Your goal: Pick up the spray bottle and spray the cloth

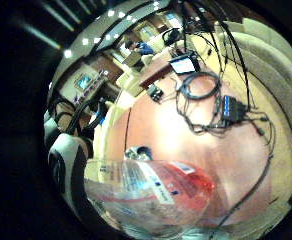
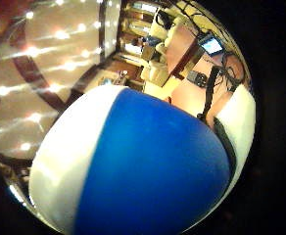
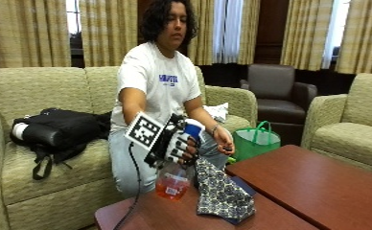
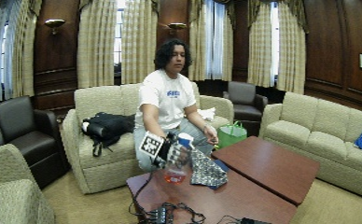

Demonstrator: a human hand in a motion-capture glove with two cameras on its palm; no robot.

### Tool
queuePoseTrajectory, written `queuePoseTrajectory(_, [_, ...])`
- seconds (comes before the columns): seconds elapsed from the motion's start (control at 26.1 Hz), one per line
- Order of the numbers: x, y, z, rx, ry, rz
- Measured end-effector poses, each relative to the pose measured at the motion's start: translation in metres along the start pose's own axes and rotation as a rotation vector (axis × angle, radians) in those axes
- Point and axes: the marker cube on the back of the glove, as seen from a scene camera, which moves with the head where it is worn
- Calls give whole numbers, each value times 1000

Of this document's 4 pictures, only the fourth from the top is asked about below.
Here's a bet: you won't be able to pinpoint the black flat device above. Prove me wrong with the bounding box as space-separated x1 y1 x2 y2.
238 217 273 224

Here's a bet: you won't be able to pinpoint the brass wall sconce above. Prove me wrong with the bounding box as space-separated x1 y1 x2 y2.
43 18 65 35
165 21 188 35

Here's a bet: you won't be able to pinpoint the black leather armchair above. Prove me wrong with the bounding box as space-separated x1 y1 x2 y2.
0 95 71 189

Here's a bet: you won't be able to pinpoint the white marker cube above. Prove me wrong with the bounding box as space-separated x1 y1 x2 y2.
139 131 165 159

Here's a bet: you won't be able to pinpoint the the person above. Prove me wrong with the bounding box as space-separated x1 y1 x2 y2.
132 38 218 173

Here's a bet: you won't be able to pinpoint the dark grey leather armchair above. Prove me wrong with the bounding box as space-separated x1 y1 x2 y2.
221 80 269 136

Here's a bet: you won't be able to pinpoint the row of beige checked curtains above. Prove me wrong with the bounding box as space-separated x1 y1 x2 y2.
0 0 309 108

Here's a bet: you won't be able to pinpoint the beige three-seat sofa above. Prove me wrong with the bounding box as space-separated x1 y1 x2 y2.
257 91 362 198

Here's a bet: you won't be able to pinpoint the clear bottle with blue cap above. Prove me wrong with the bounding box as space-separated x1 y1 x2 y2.
162 133 196 185

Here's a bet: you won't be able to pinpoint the white cloth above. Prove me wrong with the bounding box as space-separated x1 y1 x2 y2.
196 107 217 122

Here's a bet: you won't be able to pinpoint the black backpack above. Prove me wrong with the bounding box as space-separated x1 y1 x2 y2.
80 111 136 158

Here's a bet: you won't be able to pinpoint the black glove cable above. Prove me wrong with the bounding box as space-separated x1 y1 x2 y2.
127 161 165 218

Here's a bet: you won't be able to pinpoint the beige two-seat sofa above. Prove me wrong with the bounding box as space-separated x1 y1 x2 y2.
60 81 236 195

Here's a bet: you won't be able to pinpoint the green tote bag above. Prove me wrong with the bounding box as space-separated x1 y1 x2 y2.
214 120 247 150

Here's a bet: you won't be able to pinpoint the beige upholstered chair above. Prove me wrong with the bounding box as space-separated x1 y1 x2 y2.
0 143 56 224

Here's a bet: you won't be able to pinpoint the tangled black cables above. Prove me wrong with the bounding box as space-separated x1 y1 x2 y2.
161 202 242 224

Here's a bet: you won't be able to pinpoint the patterned fabric pouch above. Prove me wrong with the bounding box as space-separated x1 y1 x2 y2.
188 148 229 190

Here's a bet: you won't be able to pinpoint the black cable hub box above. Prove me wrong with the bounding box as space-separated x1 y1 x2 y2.
145 206 168 224

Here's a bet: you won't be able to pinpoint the blue flat item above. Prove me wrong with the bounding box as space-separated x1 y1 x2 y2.
213 159 230 174

